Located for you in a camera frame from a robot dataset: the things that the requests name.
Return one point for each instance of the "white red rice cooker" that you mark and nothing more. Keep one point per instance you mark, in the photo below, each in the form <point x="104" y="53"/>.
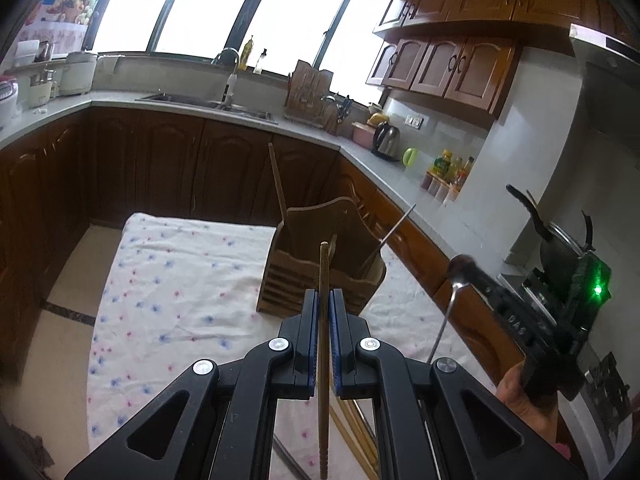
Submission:
<point x="8" y="98"/>

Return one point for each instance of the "metal spoon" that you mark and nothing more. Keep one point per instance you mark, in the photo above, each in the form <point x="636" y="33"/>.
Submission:
<point x="460" y="271"/>

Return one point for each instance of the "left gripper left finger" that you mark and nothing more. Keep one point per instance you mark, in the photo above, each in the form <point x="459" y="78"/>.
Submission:
<point x="215" y="421"/>

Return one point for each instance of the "yellow dish soap bottle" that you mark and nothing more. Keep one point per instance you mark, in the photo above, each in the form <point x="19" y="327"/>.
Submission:
<point x="245" y="54"/>

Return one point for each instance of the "black pan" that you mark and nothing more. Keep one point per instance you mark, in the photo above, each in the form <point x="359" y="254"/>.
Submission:
<point x="559" y="252"/>

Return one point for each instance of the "right hand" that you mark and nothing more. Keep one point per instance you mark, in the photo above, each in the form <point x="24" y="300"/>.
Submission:
<point x="542" y="420"/>

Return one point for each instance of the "kitchen faucet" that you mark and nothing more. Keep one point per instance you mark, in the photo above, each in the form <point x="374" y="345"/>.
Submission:
<point x="230" y="57"/>

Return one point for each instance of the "white floral tablecloth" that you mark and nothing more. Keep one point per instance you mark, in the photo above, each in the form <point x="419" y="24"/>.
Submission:
<point x="182" y="290"/>

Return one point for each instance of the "yellow oil bottle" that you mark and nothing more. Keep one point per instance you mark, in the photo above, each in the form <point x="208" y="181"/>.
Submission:
<point x="442" y="164"/>

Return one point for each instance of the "green cup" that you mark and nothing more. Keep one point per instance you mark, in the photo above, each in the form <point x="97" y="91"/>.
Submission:
<point x="409" y="157"/>

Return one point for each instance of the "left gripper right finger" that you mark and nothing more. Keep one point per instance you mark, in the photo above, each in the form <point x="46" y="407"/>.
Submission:
<point x="433" y="421"/>

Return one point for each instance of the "wooden chopstick on table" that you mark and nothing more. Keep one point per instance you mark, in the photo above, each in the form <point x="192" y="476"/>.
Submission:
<point x="356" y="433"/>

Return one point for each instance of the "metal utensil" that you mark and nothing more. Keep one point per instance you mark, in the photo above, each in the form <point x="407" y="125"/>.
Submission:
<point x="392" y="231"/>

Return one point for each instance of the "electric kettle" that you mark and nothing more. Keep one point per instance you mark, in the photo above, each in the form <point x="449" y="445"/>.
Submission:
<point x="385" y="143"/>

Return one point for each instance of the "wooden dish rack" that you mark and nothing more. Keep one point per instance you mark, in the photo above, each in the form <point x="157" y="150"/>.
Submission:
<point x="309" y="99"/>

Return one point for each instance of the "pink container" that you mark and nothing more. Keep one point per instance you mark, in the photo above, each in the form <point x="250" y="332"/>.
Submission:
<point x="363" y="135"/>

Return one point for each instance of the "fruit poster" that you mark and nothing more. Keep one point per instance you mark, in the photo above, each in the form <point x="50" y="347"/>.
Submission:
<point x="62" y="23"/>

